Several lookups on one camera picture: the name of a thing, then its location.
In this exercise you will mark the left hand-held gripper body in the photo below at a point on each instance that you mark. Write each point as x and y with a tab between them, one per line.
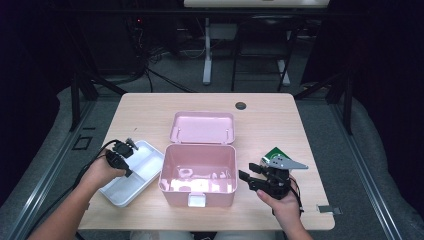
118	156

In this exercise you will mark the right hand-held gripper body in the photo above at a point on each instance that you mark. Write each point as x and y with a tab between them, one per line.
278	183

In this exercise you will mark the white divided tray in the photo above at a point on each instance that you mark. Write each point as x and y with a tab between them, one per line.
146	163

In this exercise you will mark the green circuit board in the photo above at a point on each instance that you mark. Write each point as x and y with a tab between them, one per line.
276	152

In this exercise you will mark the person's left hand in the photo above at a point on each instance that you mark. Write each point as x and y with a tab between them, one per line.
98	175

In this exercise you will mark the person's right hand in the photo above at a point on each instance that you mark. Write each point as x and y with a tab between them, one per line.
286	210

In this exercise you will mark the person's right leg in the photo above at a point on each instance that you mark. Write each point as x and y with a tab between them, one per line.
243	236

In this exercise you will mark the person's leg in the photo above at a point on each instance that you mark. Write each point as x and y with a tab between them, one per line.
243	236
160	236

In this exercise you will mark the person's left leg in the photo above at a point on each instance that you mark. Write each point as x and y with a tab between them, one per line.
160	236

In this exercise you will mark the black metal stand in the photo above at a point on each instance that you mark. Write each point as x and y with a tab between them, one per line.
348	106
75	100

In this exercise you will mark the black computer tower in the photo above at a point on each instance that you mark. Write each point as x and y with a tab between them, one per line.
110	50

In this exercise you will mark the dark curtain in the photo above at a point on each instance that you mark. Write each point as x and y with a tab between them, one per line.
390	83
26	83

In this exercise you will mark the white standing desk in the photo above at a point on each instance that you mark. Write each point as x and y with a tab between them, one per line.
207	50

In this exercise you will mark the black chair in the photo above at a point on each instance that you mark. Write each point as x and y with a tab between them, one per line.
266	25

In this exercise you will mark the grey metal bracket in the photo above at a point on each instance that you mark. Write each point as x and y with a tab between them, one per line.
328	209

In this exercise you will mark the aluminium floor rail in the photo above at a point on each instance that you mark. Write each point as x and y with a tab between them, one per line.
43	186
366	186

